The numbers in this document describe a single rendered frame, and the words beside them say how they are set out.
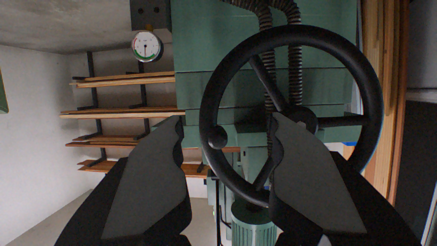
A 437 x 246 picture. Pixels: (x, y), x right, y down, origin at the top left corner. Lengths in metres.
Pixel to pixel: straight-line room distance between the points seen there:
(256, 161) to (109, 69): 3.57
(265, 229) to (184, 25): 0.66
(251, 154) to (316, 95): 0.23
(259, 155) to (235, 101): 0.15
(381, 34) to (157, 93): 2.90
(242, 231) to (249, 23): 0.64
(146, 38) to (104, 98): 3.51
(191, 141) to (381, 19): 1.74
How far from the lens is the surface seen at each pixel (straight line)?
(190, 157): 3.33
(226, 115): 0.46
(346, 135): 0.57
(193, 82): 0.46
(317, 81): 0.51
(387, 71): 1.87
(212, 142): 0.22
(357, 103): 1.42
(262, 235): 0.74
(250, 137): 0.38
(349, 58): 0.33
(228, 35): 0.47
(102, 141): 3.51
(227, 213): 1.00
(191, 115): 0.46
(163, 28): 0.46
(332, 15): 0.55
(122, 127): 3.76
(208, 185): 0.91
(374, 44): 1.87
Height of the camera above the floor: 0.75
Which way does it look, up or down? 11 degrees up
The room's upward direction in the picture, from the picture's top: 178 degrees clockwise
